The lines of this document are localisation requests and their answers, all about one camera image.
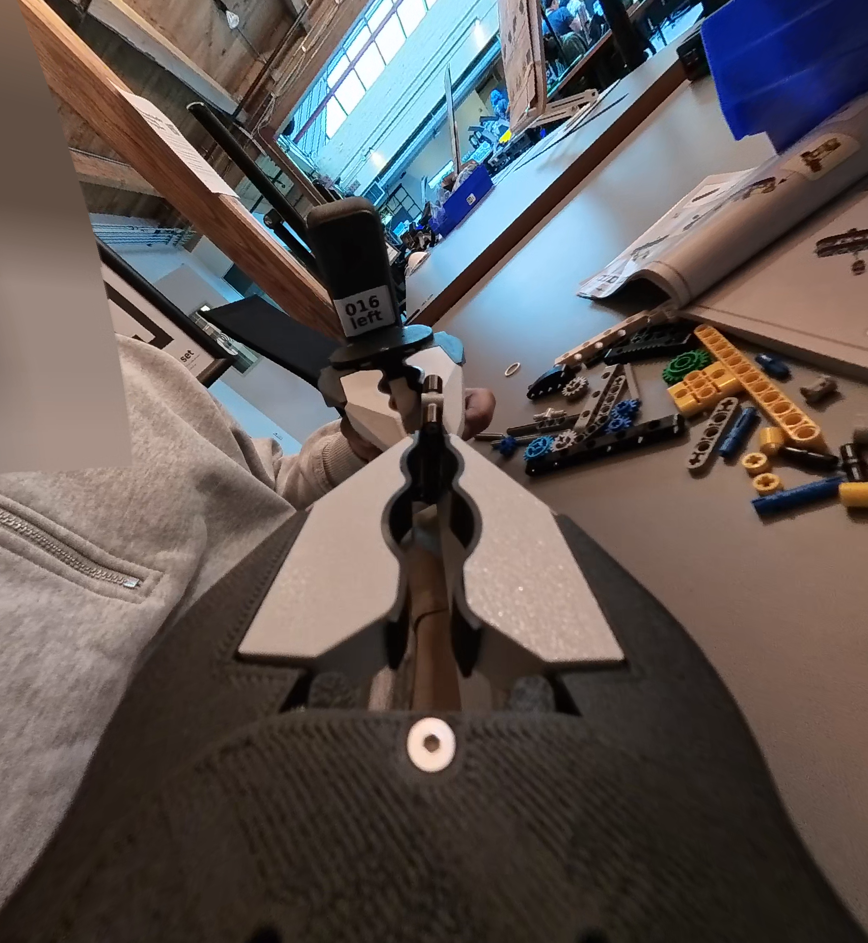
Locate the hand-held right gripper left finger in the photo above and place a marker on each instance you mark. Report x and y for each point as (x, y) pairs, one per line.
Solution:
(323, 582)

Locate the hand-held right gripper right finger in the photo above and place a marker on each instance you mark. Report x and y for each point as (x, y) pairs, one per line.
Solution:
(530, 589)

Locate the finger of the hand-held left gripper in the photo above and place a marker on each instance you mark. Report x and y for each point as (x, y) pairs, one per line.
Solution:
(364, 409)
(449, 387)

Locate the black and yellow lego assembly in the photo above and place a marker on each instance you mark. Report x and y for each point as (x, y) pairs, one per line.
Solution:
(430, 420)

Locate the person's left forearm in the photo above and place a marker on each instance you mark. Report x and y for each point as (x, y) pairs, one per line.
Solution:
(301, 464)

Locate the blue lego gear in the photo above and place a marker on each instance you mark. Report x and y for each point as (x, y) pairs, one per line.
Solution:
(627, 409)
(620, 427)
(539, 447)

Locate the small grey lego connector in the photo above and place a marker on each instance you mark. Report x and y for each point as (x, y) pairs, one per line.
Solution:
(555, 418)

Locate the small grey lego gear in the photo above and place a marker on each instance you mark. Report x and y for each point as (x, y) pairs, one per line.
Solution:
(563, 440)

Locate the thick grey lego beam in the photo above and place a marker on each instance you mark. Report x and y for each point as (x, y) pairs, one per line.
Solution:
(603, 401)

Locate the black lego beam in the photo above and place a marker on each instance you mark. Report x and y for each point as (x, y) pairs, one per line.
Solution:
(611, 440)

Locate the light grey lego beam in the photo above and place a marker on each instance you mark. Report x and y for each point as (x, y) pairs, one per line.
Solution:
(611, 335)

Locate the black lego gear rack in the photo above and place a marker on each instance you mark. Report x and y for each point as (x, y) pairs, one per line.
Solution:
(647, 340)

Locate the green lego gear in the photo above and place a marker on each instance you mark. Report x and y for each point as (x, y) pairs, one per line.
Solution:
(681, 366)

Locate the grey thin lego liftarm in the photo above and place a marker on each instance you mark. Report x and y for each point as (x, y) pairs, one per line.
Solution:
(714, 431)

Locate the yellow lego perforated block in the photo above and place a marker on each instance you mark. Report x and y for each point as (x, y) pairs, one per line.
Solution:
(699, 390)

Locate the yellow lego bush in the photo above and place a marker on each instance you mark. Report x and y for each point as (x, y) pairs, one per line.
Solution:
(767, 482)
(755, 462)
(771, 440)

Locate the blue lego pin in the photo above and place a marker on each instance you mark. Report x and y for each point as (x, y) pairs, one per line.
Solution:
(740, 429)
(795, 496)
(771, 365)

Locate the long yellow lego beam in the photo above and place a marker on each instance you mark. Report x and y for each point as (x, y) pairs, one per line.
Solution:
(765, 390)

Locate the black lego pin connector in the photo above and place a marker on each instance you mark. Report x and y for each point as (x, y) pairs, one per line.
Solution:
(809, 457)

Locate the lego instruction booklet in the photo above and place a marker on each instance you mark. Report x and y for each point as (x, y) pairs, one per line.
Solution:
(773, 295)

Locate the yellow lego cylinder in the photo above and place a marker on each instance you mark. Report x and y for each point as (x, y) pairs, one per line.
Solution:
(862, 493)

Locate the small black lego connector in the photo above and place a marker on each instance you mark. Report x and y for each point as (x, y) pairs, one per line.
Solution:
(851, 460)

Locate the grey lego bush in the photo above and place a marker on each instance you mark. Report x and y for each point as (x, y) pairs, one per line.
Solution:
(819, 388)

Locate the person's left hand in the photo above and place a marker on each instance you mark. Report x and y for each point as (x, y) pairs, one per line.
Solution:
(480, 409)

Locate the black pipe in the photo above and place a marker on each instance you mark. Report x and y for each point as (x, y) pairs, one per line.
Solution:
(250, 177)

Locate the small blue storage bin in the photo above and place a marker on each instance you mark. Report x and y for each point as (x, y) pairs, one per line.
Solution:
(471, 195)

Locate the wooden beam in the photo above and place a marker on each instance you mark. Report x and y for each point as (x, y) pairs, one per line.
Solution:
(183, 184)

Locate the bright window row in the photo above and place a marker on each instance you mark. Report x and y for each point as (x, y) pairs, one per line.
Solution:
(375, 66)

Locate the white paper sign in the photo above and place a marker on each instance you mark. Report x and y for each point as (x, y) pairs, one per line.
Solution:
(176, 144)

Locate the black framed white board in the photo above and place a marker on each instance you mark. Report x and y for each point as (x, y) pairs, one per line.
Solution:
(154, 317)

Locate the person's grey hoodie torso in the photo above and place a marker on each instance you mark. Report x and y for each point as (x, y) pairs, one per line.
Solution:
(73, 560)

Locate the cardboard box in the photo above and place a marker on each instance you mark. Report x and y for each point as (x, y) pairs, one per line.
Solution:
(522, 59)

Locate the wooden rack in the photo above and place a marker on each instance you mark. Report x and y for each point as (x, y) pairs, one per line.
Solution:
(566, 107)

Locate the black device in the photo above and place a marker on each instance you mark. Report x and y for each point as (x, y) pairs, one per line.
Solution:
(695, 55)

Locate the blue plastic bin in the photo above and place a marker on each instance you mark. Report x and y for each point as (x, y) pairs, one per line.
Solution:
(809, 66)

